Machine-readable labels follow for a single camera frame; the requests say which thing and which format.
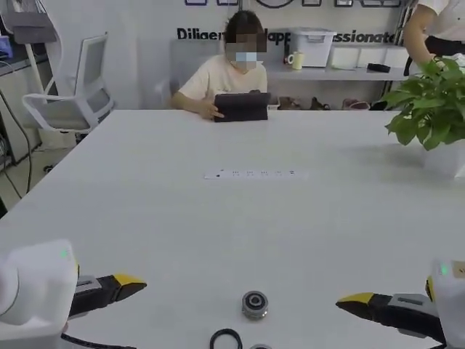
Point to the green plant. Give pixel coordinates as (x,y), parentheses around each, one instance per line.
(432,105)

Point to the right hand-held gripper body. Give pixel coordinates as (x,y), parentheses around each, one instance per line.
(450,301)

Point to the white power strip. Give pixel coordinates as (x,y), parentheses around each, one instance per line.
(254,173)

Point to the white office chair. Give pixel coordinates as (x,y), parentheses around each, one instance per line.
(87,91)

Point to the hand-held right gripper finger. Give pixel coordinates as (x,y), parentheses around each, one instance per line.
(399,301)
(399,318)

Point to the white storage box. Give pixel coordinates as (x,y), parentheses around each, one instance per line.
(312,47)

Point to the white table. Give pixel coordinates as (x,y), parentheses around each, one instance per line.
(232,225)

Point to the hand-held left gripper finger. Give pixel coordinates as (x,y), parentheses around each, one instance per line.
(98,301)
(105,283)

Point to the white shelf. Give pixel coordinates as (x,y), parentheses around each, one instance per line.
(338,73)

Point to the pale yellow mug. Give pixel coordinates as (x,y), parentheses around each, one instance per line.
(297,61)

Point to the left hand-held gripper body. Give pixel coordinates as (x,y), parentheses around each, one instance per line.
(36,287)

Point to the black tablet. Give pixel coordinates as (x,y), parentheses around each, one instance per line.
(243,107)

